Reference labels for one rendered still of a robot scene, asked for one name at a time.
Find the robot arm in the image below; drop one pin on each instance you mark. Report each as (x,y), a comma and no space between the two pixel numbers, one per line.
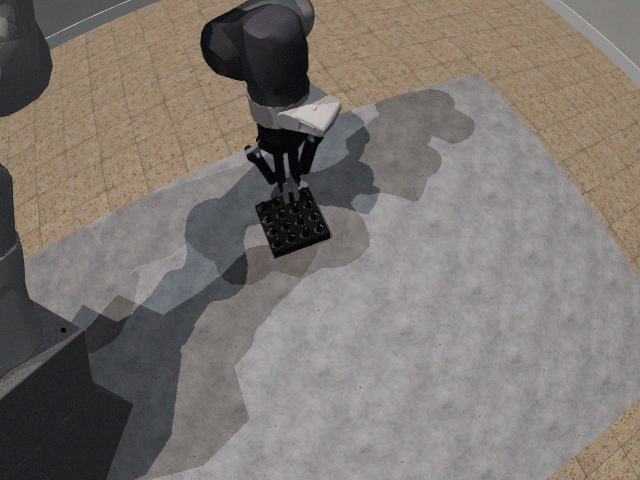
(265,46)

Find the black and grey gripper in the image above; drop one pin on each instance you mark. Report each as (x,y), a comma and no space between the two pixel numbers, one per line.
(280,136)

